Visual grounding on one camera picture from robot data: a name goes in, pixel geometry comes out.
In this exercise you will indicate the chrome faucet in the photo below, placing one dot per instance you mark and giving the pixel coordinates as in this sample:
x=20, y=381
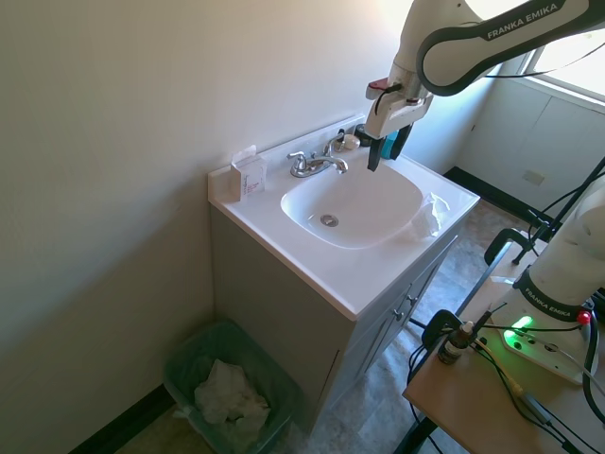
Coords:
x=314, y=165

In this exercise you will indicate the large black clamp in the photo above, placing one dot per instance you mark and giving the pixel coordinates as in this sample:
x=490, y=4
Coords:
x=496, y=248

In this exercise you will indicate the teal container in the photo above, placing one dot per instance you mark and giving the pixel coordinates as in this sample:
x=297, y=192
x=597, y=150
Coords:
x=388, y=146

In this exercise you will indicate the red round button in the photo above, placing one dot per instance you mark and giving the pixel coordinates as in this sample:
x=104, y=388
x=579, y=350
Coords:
x=585, y=317

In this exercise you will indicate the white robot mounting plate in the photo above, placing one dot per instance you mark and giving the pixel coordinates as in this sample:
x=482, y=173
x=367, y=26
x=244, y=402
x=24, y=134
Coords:
x=543, y=354

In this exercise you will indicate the window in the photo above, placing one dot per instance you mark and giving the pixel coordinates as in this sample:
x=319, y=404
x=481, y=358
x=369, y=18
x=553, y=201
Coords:
x=572, y=61

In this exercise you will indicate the white cardboard box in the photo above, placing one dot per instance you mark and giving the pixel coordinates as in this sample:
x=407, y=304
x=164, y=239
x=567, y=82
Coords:
x=253, y=182

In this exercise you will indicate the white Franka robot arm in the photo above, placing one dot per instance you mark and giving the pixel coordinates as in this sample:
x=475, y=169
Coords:
x=454, y=57

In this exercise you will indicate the brown dropper bottle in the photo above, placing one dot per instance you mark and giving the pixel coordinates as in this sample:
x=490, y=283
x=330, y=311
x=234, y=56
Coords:
x=451, y=347

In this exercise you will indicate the green trash bin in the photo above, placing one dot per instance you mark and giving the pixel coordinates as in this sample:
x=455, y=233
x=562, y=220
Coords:
x=227, y=340

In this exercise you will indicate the white tissue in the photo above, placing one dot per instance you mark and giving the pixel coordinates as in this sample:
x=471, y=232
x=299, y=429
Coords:
x=432, y=213

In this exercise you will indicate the white sink countertop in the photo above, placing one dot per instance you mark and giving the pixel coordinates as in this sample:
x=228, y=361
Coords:
x=307, y=265

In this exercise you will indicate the wall outlet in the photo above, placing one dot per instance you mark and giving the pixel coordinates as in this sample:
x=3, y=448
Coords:
x=534, y=177

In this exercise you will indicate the black round jar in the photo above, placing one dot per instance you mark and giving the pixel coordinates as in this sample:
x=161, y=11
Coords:
x=360, y=133

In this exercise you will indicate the grey vanity cabinet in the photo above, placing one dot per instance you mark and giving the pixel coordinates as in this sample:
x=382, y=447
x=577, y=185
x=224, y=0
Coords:
x=283, y=326

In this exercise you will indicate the metal cabinet knob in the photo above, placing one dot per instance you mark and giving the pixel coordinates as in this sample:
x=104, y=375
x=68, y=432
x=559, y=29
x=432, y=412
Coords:
x=398, y=314
x=411, y=299

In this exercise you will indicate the metal sink drain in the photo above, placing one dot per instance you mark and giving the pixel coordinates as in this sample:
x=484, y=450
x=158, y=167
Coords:
x=329, y=219

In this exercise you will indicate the small black clamp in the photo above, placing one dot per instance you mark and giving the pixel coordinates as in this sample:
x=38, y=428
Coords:
x=437, y=324

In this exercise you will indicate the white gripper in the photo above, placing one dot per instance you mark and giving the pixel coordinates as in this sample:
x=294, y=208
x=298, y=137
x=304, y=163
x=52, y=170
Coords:
x=394, y=113

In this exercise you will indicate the small beige round item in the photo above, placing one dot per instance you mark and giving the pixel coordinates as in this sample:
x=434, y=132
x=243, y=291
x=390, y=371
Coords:
x=350, y=142

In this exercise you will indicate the crumpled white paper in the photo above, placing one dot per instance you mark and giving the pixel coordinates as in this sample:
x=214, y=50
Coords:
x=227, y=392

